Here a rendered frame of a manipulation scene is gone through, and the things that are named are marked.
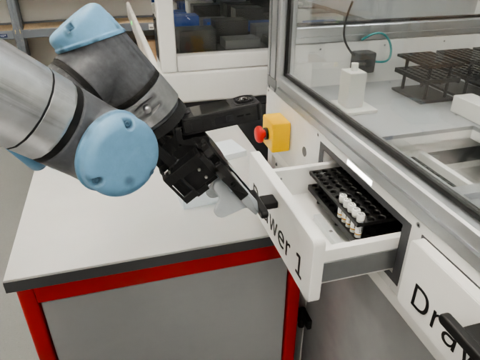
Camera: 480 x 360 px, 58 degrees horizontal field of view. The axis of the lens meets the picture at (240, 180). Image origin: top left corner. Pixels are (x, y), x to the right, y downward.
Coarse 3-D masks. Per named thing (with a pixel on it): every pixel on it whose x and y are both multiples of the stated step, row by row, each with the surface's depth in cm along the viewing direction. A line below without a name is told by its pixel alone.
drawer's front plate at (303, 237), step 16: (256, 160) 77; (256, 176) 78; (272, 176) 71; (256, 192) 79; (272, 192) 70; (288, 192) 67; (288, 208) 64; (288, 224) 65; (304, 224) 59; (272, 240) 74; (288, 240) 66; (304, 240) 59; (320, 240) 57; (288, 256) 67; (304, 256) 60; (320, 256) 57; (304, 272) 61; (320, 272) 59; (304, 288) 62; (320, 288) 60
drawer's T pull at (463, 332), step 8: (440, 320) 48; (448, 320) 47; (448, 328) 47; (456, 328) 46; (464, 328) 46; (472, 328) 46; (456, 336) 45; (464, 336) 45; (472, 336) 45; (464, 344) 44; (472, 344) 44; (472, 352) 43
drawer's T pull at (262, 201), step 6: (252, 192) 70; (258, 198) 69; (264, 198) 69; (270, 198) 69; (258, 204) 67; (264, 204) 67; (270, 204) 68; (276, 204) 68; (264, 210) 66; (264, 216) 65
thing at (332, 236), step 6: (318, 216) 75; (318, 222) 74; (324, 222) 74; (324, 228) 72; (330, 228) 72; (324, 234) 72; (330, 234) 71; (336, 234) 71; (330, 240) 71; (336, 240) 69
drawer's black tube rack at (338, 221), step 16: (336, 176) 77; (320, 192) 78; (352, 192) 72; (368, 192) 73; (336, 208) 74; (368, 208) 68; (384, 208) 68; (336, 224) 75; (368, 224) 65; (384, 224) 70; (400, 224) 69; (352, 240) 67
